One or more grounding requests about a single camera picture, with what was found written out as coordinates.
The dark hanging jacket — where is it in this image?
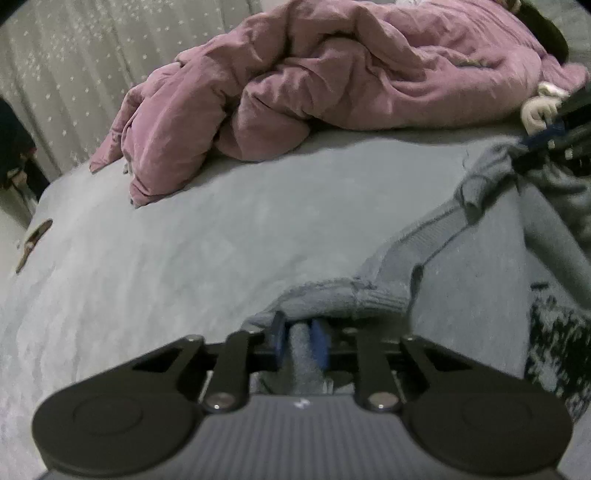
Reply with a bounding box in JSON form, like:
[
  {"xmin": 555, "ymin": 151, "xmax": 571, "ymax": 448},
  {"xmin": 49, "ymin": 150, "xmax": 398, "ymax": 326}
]
[{"xmin": 0, "ymin": 99, "xmax": 38, "ymax": 191}]

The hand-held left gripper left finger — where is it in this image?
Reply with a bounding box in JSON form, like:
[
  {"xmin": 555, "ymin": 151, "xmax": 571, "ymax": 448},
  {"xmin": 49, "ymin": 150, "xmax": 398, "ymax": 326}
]
[{"xmin": 131, "ymin": 311, "xmax": 287, "ymax": 414}]

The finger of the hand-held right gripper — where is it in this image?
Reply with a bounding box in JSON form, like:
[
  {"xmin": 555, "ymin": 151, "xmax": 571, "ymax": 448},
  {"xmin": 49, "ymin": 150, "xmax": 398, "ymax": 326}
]
[
  {"xmin": 525, "ymin": 121, "xmax": 568, "ymax": 148},
  {"xmin": 513, "ymin": 147, "xmax": 561, "ymax": 175}
]

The black garment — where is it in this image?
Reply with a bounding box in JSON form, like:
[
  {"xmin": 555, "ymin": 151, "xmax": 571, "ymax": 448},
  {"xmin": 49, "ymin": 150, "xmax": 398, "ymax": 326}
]
[{"xmin": 510, "ymin": 0, "xmax": 570, "ymax": 62}]

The brown slipper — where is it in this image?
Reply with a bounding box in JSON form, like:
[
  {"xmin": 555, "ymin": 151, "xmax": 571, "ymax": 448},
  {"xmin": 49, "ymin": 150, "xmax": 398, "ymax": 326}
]
[{"xmin": 16, "ymin": 219, "xmax": 54, "ymax": 274}]

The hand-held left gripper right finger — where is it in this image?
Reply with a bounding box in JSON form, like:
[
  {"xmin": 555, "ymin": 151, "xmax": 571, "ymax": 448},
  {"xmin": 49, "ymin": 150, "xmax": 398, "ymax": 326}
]
[{"xmin": 309, "ymin": 318, "xmax": 466, "ymax": 412}]

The star-print curtain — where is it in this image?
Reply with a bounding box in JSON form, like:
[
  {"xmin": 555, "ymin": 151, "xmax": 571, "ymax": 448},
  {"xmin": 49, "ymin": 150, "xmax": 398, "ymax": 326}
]
[{"xmin": 0, "ymin": 0, "xmax": 264, "ymax": 178}]

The beige garment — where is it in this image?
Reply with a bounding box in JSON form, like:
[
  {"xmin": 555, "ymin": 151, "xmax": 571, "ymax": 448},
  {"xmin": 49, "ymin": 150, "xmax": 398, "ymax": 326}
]
[{"xmin": 521, "ymin": 82, "xmax": 571, "ymax": 132}]

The grey knit sweater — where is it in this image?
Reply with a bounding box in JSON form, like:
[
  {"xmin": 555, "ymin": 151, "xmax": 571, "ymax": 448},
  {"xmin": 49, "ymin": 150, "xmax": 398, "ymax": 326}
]
[{"xmin": 247, "ymin": 141, "xmax": 591, "ymax": 421}]

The pink duvet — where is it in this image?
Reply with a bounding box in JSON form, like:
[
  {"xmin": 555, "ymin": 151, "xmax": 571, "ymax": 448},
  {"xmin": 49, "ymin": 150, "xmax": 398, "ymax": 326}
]
[{"xmin": 89, "ymin": 0, "xmax": 589, "ymax": 209}]

